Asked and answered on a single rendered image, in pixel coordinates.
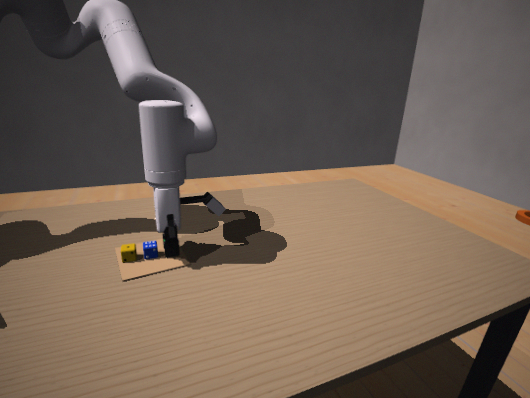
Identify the blue die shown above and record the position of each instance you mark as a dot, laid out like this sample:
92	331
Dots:
150	249

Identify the peach square mat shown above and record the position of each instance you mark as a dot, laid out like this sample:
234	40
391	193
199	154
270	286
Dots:
145	267

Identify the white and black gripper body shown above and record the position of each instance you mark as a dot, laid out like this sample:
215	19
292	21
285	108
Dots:
167	201

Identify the yellow die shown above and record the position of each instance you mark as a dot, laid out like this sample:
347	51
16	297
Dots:
128	253

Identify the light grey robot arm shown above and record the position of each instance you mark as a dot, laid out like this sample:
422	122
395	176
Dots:
167	136

